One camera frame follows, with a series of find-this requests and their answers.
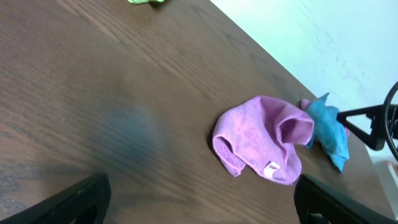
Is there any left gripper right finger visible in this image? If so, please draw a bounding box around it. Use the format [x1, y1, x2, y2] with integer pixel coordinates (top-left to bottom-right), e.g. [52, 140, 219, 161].
[294, 174, 397, 224]

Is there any pink cloth under blue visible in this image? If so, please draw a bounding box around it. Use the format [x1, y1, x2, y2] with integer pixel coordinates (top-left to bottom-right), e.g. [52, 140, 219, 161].
[300, 99, 311, 111]

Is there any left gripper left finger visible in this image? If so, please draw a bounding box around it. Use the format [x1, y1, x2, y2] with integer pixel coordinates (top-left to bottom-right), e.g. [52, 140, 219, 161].
[1, 173, 111, 224]

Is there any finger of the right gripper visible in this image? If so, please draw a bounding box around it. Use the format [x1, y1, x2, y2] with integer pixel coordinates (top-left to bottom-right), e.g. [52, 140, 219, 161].
[337, 104, 397, 151]

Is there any purple microfibre cloth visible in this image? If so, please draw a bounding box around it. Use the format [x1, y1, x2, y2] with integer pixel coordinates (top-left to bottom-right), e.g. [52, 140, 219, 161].
[212, 96, 315, 185]

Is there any folded green cloth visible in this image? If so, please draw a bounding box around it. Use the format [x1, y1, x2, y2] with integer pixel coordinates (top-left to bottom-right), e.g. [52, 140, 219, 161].
[128, 0, 165, 4]

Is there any right black cable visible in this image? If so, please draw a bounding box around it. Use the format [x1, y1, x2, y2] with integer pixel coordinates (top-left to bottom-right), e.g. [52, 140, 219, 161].
[382, 81, 398, 161]

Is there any blue microfibre cloth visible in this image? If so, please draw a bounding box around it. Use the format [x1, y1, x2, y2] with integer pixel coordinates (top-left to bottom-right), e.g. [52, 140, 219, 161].
[305, 93, 349, 173]

